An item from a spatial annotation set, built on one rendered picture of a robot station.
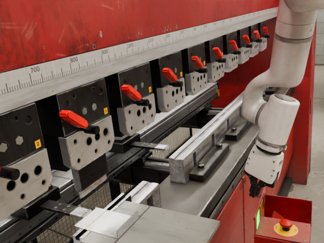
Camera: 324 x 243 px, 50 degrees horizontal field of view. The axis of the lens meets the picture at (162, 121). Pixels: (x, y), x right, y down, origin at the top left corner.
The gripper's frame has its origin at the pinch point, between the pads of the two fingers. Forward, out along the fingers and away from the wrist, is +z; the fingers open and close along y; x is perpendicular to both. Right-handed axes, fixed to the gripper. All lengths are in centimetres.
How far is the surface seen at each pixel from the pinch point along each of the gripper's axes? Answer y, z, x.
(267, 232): -8.5, 10.1, 1.6
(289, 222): -12.4, 5.5, -2.2
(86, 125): 16, -29, 57
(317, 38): 201, 11, -669
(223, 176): 14.8, 5.3, -6.8
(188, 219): 0.2, -6.5, 37.0
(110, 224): 14, -2, 49
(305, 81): 46, -3, -167
